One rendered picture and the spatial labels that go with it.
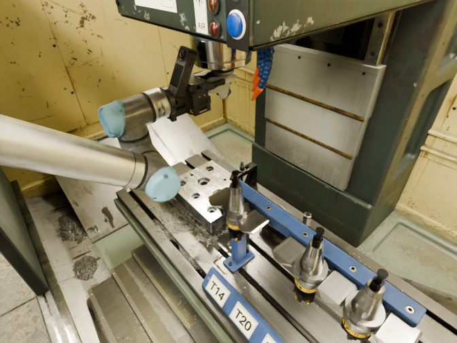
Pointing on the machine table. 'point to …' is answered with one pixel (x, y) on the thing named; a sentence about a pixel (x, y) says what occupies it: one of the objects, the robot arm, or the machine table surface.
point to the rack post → (238, 255)
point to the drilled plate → (213, 220)
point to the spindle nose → (217, 55)
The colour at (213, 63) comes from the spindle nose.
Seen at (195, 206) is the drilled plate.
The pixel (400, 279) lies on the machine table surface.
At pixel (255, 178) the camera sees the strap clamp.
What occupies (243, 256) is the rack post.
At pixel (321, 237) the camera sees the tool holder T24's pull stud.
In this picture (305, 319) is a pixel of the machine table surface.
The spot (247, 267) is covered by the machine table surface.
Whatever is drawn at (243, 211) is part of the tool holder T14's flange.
